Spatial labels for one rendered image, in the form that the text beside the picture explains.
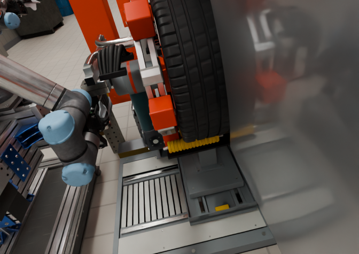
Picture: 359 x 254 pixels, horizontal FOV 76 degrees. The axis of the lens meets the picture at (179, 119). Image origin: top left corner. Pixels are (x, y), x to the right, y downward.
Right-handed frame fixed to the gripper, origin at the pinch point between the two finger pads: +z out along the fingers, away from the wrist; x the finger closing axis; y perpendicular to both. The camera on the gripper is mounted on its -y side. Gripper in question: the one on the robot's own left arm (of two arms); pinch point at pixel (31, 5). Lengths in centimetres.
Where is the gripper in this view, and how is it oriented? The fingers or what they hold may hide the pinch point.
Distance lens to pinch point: 188.2
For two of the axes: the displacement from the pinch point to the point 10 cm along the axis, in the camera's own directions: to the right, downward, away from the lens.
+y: 2.8, 9.3, 2.5
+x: 9.3, -1.8, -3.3
